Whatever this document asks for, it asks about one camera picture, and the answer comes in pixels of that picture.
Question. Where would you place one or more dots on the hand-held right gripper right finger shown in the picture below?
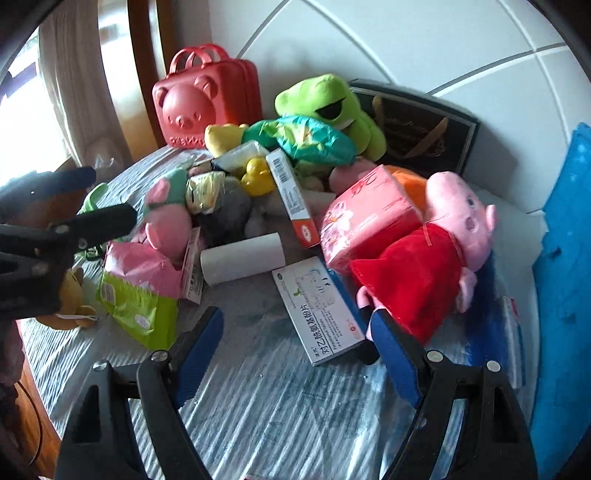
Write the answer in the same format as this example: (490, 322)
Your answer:
(397, 364)

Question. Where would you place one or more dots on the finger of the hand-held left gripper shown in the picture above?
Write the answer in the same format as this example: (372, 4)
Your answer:
(101, 221)
(51, 184)

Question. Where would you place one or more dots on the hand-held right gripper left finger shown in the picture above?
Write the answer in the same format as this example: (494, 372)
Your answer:
(203, 353)

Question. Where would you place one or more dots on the green pink packet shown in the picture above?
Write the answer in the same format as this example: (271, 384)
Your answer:
(138, 314)

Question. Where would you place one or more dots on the pink tissue pack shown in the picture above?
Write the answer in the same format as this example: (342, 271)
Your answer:
(369, 217)

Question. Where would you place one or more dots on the blue plastic crate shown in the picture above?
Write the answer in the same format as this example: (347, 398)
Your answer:
(568, 277)

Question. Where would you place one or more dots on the grey covered desktop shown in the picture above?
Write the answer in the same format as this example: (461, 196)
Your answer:
(277, 415)

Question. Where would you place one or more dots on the green plastic toy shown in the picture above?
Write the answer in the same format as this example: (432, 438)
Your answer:
(94, 194)

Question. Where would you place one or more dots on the yellow bear plush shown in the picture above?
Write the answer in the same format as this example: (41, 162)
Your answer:
(69, 316)

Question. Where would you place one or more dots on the small pink pig plush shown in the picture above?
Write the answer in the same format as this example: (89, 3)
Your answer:
(166, 226)

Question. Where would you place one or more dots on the pink white small box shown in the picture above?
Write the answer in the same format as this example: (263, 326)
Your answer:
(191, 277)

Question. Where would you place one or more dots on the pink pig plush red dress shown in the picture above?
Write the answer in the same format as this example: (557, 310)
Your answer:
(415, 277)

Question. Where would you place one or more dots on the beige curtain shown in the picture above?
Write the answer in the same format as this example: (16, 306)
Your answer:
(74, 92)

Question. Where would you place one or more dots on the blue white medicine box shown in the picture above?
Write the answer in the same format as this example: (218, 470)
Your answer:
(318, 309)

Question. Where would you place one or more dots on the white paper roll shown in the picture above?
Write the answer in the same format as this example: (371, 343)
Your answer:
(240, 258)

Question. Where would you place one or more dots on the yellow white packet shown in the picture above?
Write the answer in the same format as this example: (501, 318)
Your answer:
(203, 194)

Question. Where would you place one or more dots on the grey plush toy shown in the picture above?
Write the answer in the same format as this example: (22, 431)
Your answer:
(233, 207)

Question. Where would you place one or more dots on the yellow plush toy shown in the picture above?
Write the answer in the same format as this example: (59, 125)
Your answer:
(221, 138)

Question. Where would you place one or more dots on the red bear suitcase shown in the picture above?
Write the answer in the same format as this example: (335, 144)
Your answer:
(194, 106)

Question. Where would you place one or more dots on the white tissue pack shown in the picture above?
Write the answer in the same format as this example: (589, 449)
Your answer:
(240, 157)

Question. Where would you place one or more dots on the yellow rubber duck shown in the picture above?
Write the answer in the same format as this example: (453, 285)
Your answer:
(256, 180)

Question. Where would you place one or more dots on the orange plush toy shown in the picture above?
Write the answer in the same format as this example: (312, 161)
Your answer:
(408, 184)

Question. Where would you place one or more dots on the long orange white box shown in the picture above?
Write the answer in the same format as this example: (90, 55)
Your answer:
(291, 194)

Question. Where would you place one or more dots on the teal green foil packet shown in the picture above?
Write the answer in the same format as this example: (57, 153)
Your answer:
(304, 138)

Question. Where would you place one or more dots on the black gift bag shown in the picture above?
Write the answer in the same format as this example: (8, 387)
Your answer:
(415, 134)

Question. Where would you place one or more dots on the green frog plush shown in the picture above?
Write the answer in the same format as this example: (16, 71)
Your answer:
(323, 99)

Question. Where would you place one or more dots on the wooden window frame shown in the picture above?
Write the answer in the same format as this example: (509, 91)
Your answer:
(147, 37)

